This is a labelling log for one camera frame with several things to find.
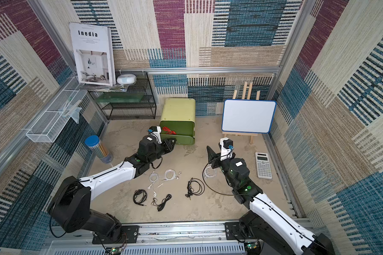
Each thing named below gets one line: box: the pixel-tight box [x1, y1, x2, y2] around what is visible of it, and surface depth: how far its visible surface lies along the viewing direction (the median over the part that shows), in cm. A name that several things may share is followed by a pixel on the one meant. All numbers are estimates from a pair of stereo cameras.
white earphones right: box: [203, 165, 218, 179], surface depth 93 cm
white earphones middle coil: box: [161, 168, 182, 182], surface depth 93 cm
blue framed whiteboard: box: [221, 98, 277, 134], surface depth 98 cm
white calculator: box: [254, 151, 273, 180], surface depth 97 cm
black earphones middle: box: [151, 193, 172, 212], surface depth 85 cm
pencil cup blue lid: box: [84, 134, 114, 164], surface depth 88 cm
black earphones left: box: [132, 189, 148, 207], surface depth 86 cm
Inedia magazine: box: [69, 22, 116, 87], surface depth 79 cm
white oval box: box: [116, 73, 138, 85], surface depth 89 cm
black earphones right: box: [185, 177, 206, 201], surface depth 89 cm
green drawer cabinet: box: [159, 97, 197, 137], surface depth 94 cm
